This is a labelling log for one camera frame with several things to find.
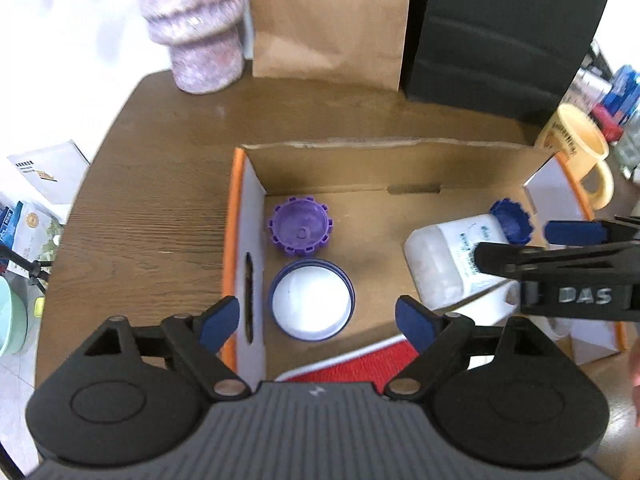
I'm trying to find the purple notched lid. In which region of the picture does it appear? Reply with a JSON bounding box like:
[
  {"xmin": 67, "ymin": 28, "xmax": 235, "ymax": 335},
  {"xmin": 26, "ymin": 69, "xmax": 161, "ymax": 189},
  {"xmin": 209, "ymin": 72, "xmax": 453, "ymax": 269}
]
[{"xmin": 265, "ymin": 196, "xmax": 335, "ymax": 257}]

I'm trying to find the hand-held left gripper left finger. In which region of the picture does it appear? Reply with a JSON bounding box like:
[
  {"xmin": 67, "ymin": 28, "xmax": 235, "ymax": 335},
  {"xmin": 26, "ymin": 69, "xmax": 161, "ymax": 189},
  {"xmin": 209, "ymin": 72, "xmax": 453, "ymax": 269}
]
[{"xmin": 80, "ymin": 295, "xmax": 252, "ymax": 402}]

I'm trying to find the blue lid white inside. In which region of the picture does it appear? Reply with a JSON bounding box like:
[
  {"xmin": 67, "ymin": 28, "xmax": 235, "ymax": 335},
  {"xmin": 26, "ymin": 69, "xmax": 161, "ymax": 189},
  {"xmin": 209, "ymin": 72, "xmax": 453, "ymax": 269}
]
[{"xmin": 268, "ymin": 258, "xmax": 356, "ymax": 342}]

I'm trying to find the pale green basin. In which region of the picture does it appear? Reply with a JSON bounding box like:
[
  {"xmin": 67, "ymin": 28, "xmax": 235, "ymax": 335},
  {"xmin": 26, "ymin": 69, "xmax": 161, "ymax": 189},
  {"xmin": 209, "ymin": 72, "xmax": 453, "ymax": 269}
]
[{"xmin": 0, "ymin": 277, "xmax": 28, "ymax": 357}]

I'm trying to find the blue drink can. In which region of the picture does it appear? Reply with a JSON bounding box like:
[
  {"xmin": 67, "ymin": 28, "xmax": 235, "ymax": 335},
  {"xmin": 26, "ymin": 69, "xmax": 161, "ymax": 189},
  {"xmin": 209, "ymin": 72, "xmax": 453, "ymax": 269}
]
[{"xmin": 602, "ymin": 64, "xmax": 640, "ymax": 125}]

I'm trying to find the red cardboard box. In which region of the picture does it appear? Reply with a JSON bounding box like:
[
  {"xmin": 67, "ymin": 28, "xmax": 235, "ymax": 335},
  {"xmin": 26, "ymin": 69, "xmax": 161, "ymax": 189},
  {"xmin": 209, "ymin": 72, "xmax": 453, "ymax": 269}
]
[{"xmin": 220, "ymin": 136, "xmax": 629, "ymax": 383}]

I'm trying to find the clear container black lid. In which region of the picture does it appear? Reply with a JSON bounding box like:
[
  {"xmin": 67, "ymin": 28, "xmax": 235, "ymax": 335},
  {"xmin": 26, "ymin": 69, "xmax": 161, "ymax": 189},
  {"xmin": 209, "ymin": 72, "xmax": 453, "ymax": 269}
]
[{"xmin": 564, "ymin": 40, "xmax": 612, "ymax": 117}]

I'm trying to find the brown paper bag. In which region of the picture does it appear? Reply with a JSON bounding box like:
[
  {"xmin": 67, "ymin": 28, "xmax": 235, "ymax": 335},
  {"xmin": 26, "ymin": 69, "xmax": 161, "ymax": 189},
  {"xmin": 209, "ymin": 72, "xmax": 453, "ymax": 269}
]
[{"xmin": 245, "ymin": 0, "xmax": 414, "ymax": 93}]

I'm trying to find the black paper bag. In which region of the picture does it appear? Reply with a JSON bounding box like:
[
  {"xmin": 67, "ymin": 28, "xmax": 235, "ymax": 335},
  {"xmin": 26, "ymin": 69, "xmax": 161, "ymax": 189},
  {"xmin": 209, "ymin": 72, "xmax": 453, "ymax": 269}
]
[{"xmin": 402, "ymin": 0, "xmax": 617, "ymax": 130}]

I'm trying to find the white lint brush red pad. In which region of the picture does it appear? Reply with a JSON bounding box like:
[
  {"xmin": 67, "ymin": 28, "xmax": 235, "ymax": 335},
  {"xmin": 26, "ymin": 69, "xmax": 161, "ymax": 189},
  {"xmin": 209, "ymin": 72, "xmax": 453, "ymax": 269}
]
[{"xmin": 274, "ymin": 336, "xmax": 422, "ymax": 384}]

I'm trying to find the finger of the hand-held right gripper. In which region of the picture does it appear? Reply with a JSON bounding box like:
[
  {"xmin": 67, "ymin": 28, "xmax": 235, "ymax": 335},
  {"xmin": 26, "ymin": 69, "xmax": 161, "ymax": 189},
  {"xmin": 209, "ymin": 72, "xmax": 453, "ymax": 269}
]
[
  {"xmin": 543, "ymin": 216, "xmax": 640, "ymax": 247},
  {"xmin": 473, "ymin": 240, "xmax": 640, "ymax": 282}
]

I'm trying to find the yellow mug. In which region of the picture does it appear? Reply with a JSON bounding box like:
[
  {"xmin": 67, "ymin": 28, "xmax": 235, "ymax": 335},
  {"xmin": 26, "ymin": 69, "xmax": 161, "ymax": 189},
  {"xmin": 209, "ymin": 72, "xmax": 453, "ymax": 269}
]
[{"xmin": 534, "ymin": 103, "xmax": 615, "ymax": 211}]

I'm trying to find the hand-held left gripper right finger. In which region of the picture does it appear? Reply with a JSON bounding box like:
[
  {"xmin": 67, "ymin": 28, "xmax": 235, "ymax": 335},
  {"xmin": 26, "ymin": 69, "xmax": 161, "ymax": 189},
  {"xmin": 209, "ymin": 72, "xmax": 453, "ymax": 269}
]
[{"xmin": 384, "ymin": 295, "xmax": 562, "ymax": 402}]

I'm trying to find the white bottle with blue cap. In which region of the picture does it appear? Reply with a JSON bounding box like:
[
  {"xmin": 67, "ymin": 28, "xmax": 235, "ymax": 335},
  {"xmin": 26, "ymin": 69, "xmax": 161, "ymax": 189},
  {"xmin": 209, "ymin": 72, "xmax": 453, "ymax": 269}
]
[{"xmin": 404, "ymin": 198, "xmax": 534, "ymax": 317}]

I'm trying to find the blue printed packet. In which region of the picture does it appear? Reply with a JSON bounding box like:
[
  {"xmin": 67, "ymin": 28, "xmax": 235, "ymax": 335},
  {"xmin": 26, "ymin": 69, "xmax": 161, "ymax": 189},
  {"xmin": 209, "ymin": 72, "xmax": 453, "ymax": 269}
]
[{"xmin": 0, "ymin": 200, "xmax": 66, "ymax": 281}]

